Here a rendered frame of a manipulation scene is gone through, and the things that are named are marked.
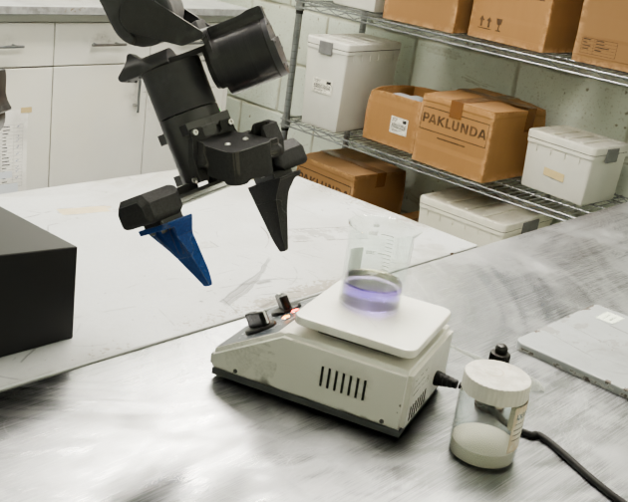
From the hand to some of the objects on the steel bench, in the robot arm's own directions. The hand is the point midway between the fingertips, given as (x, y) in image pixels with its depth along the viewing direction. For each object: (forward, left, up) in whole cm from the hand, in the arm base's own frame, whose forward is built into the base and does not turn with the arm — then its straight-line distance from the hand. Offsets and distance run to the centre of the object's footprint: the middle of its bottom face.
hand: (234, 234), depth 92 cm
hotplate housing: (+10, +7, -13) cm, 18 cm away
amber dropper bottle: (+22, +17, -13) cm, 30 cm away
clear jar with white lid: (+26, +9, -13) cm, 30 cm away
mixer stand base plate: (+31, +41, -11) cm, 52 cm away
